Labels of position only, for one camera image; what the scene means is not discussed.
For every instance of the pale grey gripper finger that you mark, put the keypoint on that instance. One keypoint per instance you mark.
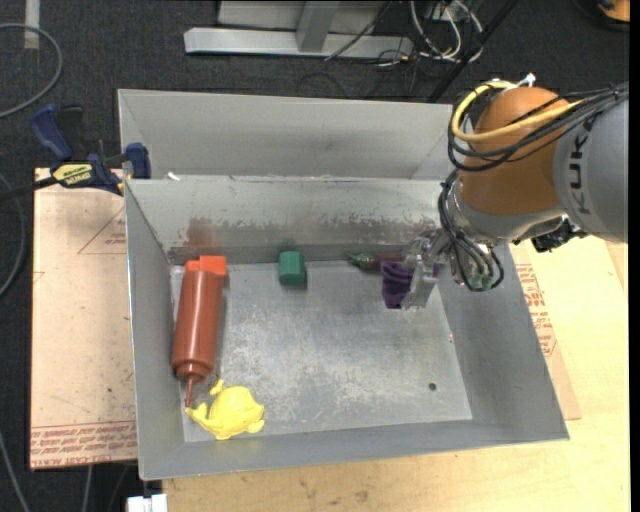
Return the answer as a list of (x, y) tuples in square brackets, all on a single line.
[(411, 292), (429, 290)]

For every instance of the purple toy object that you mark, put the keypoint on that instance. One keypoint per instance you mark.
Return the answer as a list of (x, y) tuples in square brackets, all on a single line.
[(394, 285)]

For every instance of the small green and red toy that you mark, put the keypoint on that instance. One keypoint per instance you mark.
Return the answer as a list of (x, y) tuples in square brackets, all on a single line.
[(367, 261)]

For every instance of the grey metal bin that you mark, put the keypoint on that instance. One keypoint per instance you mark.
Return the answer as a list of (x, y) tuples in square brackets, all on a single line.
[(325, 350)]

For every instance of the green toy block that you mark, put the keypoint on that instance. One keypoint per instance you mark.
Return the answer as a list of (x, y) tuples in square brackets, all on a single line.
[(292, 270)]

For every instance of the yellow toy whale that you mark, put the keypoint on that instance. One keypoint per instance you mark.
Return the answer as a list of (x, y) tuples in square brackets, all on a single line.
[(232, 412)]

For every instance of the red-brown squeeze bottle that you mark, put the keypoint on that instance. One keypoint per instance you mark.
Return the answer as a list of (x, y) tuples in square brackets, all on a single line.
[(197, 320)]

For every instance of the brown cardboard board red print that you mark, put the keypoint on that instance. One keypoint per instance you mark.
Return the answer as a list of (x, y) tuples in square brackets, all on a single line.
[(80, 310)]

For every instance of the black cylinder on white bracket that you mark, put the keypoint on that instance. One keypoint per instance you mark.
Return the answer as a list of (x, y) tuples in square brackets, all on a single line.
[(552, 239)]

